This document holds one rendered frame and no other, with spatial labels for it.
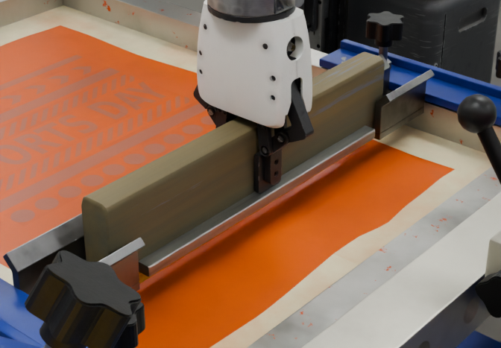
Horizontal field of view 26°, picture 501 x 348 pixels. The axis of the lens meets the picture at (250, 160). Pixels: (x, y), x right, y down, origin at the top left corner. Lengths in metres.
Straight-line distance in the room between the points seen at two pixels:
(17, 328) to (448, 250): 0.33
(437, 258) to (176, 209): 0.22
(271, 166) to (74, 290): 0.55
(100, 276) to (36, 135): 0.74
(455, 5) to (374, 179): 1.03
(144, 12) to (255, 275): 0.57
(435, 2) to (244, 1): 1.19
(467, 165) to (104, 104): 0.41
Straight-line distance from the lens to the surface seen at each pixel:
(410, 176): 1.10
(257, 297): 0.92
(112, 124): 1.20
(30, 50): 1.41
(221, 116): 0.98
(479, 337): 0.95
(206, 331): 0.88
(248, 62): 0.92
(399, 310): 0.77
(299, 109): 0.93
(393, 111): 1.12
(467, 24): 2.17
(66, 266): 0.45
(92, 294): 0.44
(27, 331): 0.82
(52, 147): 1.16
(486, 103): 0.77
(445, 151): 1.15
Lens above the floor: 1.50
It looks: 29 degrees down
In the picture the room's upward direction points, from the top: straight up
